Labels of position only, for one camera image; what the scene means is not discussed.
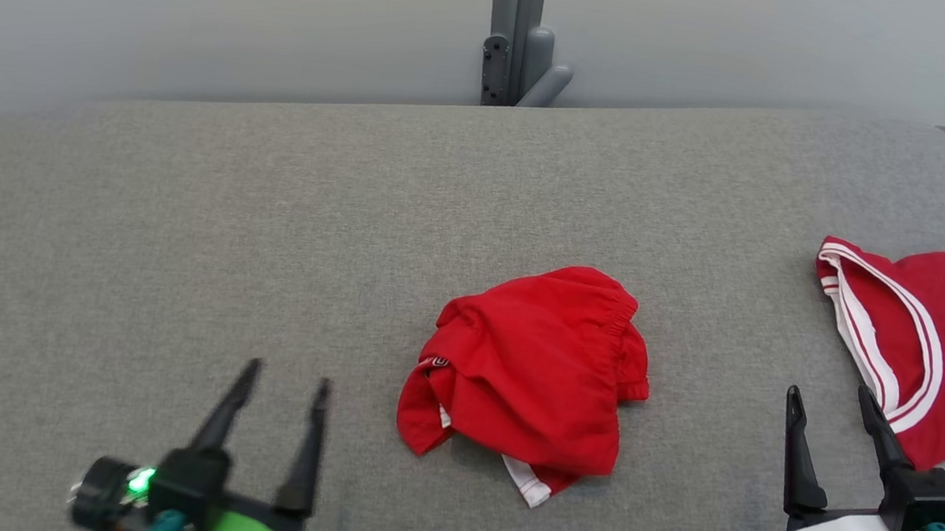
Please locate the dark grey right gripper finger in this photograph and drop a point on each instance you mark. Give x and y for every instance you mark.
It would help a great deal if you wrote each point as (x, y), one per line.
(800, 479)
(885, 440)

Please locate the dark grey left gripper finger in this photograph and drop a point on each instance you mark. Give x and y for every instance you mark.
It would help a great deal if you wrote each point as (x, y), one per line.
(304, 466)
(228, 415)

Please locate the red shorts with white trim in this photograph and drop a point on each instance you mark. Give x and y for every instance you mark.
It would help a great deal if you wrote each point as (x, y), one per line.
(532, 367)

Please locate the grey fabric sofa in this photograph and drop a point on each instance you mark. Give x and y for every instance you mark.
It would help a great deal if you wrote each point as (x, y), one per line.
(181, 229)

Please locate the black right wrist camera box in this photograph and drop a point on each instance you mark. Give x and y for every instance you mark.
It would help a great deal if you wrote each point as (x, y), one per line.
(922, 500)

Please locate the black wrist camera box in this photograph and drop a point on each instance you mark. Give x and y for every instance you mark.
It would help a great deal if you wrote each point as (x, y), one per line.
(187, 481)
(922, 500)

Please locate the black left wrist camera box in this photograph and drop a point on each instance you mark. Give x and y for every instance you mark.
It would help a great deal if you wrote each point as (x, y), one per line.
(187, 481)

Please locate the grey metal post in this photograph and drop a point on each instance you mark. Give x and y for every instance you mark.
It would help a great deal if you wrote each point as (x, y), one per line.
(511, 0)

